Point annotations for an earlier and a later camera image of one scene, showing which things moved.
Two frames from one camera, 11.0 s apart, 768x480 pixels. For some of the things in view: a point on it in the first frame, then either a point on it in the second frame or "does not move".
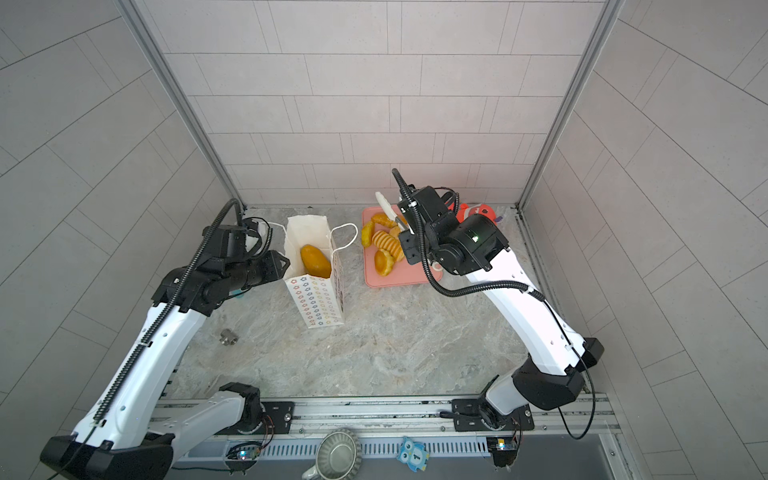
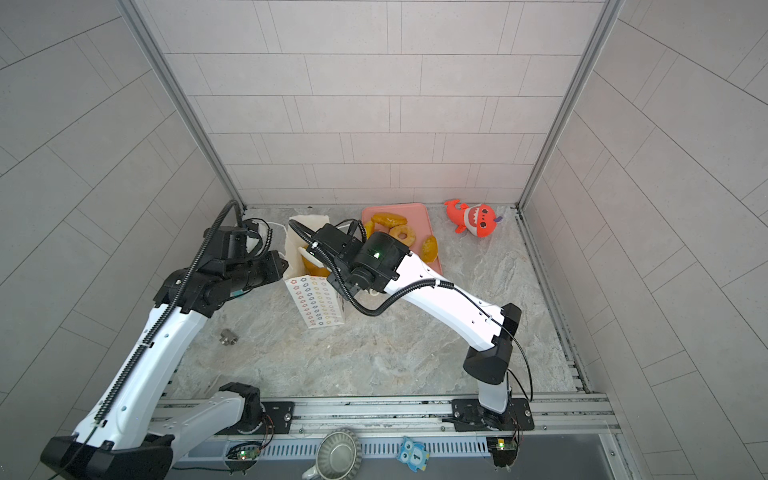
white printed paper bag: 320,299 does not move
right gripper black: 406,238 to 331,277
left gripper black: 275,264 does not move
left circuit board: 243,453 does not move
